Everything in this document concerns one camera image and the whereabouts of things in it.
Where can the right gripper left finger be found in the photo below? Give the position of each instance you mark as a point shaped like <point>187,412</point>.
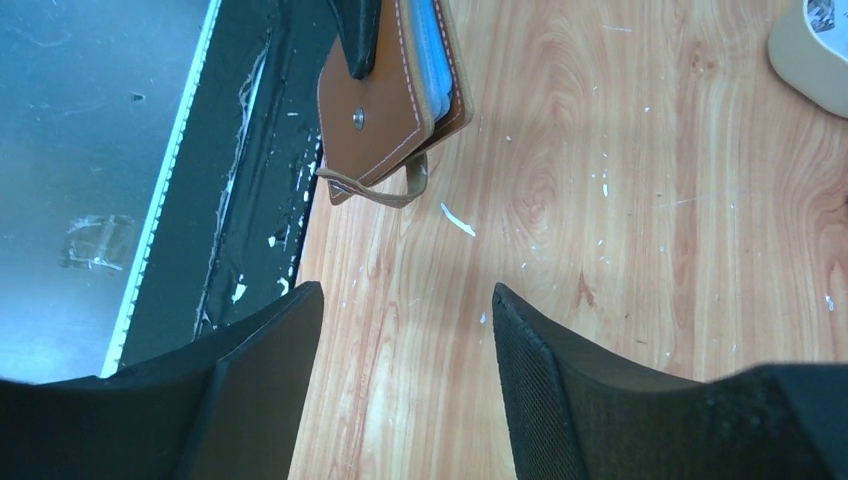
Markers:
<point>226,406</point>

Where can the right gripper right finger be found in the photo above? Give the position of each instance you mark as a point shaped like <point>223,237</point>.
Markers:
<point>576,410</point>

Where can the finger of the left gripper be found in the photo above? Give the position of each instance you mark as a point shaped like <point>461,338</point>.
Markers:
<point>357,23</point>

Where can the brown leather card holder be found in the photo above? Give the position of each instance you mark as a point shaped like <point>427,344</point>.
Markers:
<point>377,131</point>

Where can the beige card tray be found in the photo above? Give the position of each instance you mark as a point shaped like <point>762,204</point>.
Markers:
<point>813,64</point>

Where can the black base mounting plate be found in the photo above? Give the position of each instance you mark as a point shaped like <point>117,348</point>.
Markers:
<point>232,227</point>

